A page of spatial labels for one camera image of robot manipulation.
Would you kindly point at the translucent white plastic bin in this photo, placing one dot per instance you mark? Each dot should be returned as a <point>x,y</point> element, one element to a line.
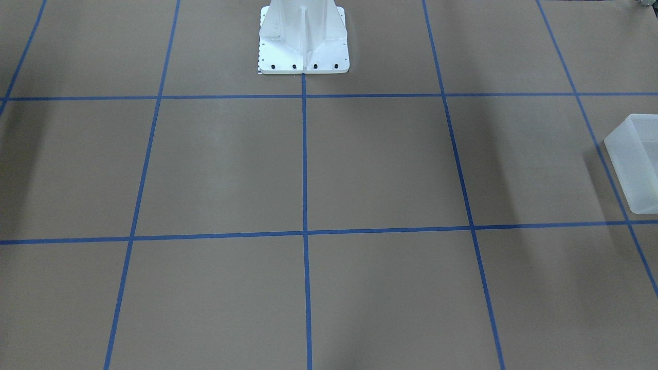
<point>632,148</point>

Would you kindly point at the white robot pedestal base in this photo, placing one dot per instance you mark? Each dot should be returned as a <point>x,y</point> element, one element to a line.
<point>303,37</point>

